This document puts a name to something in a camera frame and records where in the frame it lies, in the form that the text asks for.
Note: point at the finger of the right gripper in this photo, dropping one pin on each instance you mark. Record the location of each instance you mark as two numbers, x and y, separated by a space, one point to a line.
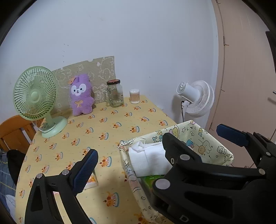
181 148
255 144

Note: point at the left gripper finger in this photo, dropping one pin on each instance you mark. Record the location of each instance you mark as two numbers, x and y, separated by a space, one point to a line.
42 207

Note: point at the white towel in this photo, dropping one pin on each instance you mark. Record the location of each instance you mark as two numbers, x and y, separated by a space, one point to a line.
148 159

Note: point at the green tissue pack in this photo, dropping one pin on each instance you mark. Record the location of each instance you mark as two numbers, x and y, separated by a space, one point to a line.
147 182

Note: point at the patterned fabric storage box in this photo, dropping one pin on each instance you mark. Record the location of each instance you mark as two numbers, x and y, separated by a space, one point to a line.
195 137

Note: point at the blue plaid bedding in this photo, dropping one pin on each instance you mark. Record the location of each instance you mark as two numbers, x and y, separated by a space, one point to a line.
8 187

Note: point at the beige door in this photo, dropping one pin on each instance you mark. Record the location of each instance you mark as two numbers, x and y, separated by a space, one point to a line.
245 88

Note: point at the black clothing on chair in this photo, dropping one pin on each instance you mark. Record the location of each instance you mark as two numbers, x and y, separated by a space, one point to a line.
15 160

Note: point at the white standing fan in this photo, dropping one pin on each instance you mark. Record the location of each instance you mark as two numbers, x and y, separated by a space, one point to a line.
198 98

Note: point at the yellow cake-pattern tablecloth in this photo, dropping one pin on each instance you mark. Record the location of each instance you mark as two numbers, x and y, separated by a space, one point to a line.
112 201

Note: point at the cotton swab container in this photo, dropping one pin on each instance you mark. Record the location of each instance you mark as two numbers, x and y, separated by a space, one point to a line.
134 96

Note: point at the wooden chair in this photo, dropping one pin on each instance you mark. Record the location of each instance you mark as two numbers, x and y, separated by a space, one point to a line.
17 134

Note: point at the glass jar with lid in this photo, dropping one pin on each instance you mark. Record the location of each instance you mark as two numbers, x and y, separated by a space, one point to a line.
113 94

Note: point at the purple plush toy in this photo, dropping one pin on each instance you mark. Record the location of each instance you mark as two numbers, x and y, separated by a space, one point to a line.
81 95

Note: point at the patterned cardboard backboard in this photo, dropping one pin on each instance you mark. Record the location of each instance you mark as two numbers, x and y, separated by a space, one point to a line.
99 71

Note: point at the green desk fan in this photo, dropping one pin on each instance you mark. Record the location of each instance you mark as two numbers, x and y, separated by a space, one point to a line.
35 93

